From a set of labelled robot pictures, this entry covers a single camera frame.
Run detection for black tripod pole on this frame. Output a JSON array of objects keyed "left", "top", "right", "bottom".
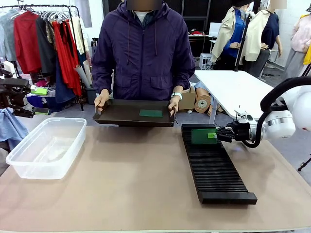
[{"left": 233, "top": 11, "right": 252, "bottom": 73}]

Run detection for mannequin in pink top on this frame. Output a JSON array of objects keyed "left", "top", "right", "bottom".
[{"left": 278, "top": 13, "right": 311, "bottom": 95}]

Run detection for cardboard box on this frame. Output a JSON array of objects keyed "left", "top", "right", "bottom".
[{"left": 178, "top": 86, "right": 196, "bottom": 112}]

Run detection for dark grey garment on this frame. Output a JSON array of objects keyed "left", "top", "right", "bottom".
[{"left": 35, "top": 16, "right": 57, "bottom": 77}]

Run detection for white table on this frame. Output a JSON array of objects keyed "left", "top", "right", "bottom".
[{"left": 194, "top": 70, "right": 287, "bottom": 119}]

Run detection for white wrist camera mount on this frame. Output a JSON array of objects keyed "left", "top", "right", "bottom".
[
  {"left": 234, "top": 105, "right": 256, "bottom": 125},
  {"left": 1, "top": 60, "right": 18, "bottom": 79}
]

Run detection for brown mannequin torso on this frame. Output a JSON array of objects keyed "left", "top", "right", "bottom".
[{"left": 194, "top": 87, "right": 212, "bottom": 115}]

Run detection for black slotted PCB rack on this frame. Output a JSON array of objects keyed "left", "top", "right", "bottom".
[{"left": 181, "top": 123, "right": 258, "bottom": 205}]

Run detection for light grey garment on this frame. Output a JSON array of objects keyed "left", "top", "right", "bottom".
[{"left": 0, "top": 9, "right": 18, "bottom": 62}]

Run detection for green PCB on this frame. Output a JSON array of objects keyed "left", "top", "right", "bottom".
[
  {"left": 191, "top": 129, "right": 217, "bottom": 144},
  {"left": 139, "top": 109, "right": 163, "bottom": 117}
]

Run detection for cream garment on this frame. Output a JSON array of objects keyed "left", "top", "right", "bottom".
[{"left": 70, "top": 16, "right": 86, "bottom": 56}]

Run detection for person's left hand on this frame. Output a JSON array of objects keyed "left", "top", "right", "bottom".
[{"left": 167, "top": 97, "right": 181, "bottom": 117}]

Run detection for mannequin cream jacket navy shirt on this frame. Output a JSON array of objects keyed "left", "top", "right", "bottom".
[{"left": 242, "top": 0, "right": 284, "bottom": 63}]

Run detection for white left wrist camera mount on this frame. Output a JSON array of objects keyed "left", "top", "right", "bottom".
[{"left": 1, "top": 60, "right": 18, "bottom": 79}]

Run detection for grey paper roll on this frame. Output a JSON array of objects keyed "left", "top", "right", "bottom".
[{"left": 74, "top": 64, "right": 92, "bottom": 89}]

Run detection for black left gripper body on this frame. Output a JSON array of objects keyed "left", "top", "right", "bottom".
[{"left": 0, "top": 78, "right": 31, "bottom": 111}]

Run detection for person's right forearm purple sleeve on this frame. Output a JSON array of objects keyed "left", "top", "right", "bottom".
[{"left": 91, "top": 60, "right": 115, "bottom": 95}]

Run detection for mannequin beige jacket blue shirt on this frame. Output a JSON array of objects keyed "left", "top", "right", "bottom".
[{"left": 210, "top": 0, "right": 249, "bottom": 64}]

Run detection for person's left forearm purple sleeve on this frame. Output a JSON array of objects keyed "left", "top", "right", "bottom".
[{"left": 173, "top": 60, "right": 196, "bottom": 91}]

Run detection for black floor tripod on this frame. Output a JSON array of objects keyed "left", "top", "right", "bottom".
[{"left": 297, "top": 155, "right": 311, "bottom": 172}]

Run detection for person's right hand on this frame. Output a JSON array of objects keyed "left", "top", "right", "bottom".
[{"left": 94, "top": 89, "right": 110, "bottom": 115}]

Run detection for grey storage bin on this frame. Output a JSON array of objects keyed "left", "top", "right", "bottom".
[{"left": 85, "top": 87, "right": 97, "bottom": 105}]

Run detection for red jacket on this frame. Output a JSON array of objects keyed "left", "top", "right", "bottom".
[{"left": 13, "top": 11, "right": 42, "bottom": 75}]

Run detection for black chair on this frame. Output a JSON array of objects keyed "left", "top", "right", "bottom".
[{"left": 251, "top": 48, "right": 271, "bottom": 78}]

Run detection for navy garment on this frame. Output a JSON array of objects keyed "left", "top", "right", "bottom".
[{"left": 55, "top": 57, "right": 76, "bottom": 105}]

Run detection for black serving tray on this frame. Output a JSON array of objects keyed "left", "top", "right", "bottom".
[{"left": 92, "top": 99, "right": 175, "bottom": 127}]

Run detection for red dress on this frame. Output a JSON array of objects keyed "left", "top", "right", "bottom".
[{"left": 52, "top": 21, "right": 83, "bottom": 97}]

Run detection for clear plastic storage box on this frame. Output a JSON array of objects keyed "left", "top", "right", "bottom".
[{"left": 6, "top": 117, "right": 87, "bottom": 180}]

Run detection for black right arm cable sleeve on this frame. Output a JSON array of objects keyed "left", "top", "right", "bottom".
[{"left": 242, "top": 76, "right": 311, "bottom": 148}]

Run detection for cream paper roll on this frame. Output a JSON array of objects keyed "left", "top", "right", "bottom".
[{"left": 82, "top": 60, "right": 93, "bottom": 85}]

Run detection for small white stool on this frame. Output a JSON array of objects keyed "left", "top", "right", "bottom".
[{"left": 199, "top": 53, "right": 212, "bottom": 71}]

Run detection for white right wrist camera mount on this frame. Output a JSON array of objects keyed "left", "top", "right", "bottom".
[{"left": 234, "top": 105, "right": 256, "bottom": 125}]

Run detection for person in purple jacket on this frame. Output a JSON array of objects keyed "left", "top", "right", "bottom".
[{"left": 96, "top": 0, "right": 192, "bottom": 101}]

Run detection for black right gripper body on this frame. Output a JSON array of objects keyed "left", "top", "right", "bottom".
[{"left": 230, "top": 120, "right": 251, "bottom": 143}]

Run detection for black clothes rack frame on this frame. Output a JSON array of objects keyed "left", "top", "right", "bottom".
[{"left": 0, "top": 4, "right": 85, "bottom": 111}]

